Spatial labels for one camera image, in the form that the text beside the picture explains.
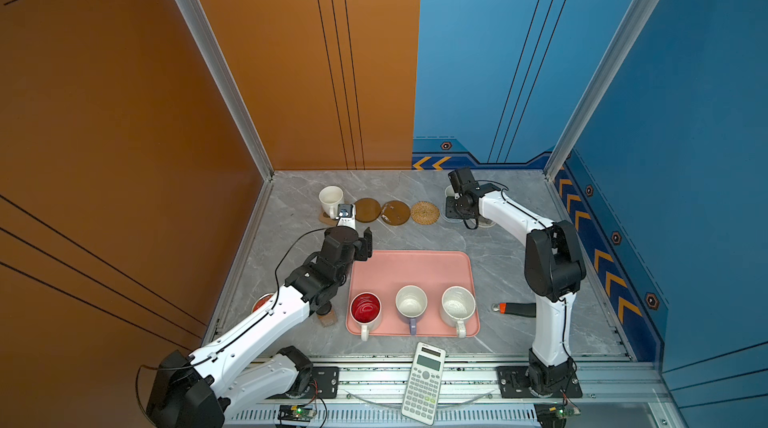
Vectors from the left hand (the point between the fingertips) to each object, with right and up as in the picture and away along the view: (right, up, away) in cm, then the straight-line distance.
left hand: (358, 226), depth 79 cm
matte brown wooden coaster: (0, +3, +32) cm, 32 cm away
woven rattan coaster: (+21, +2, +29) cm, 36 cm away
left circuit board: (-14, -44, -8) cm, 47 cm away
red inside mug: (+2, -24, +4) cm, 25 cm away
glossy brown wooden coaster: (+10, +2, +29) cm, 31 cm away
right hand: (+29, +4, +20) cm, 36 cm away
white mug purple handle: (+15, -22, +6) cm, 27 cm away
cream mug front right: (+28, -23, +6) cm, 37 cm away
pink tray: (+22, -15, +14) cm, 30 cm away
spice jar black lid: (-8, -23, -3) cm, 24 cm away
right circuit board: (+48, -44, -9) cm, 66 cm away
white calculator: (+17, -39, -7) cm, 43 cm away
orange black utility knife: (+44, -24, +4) cm, 50 cm away
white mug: (-13, +7, +25) cm, 29 cm away
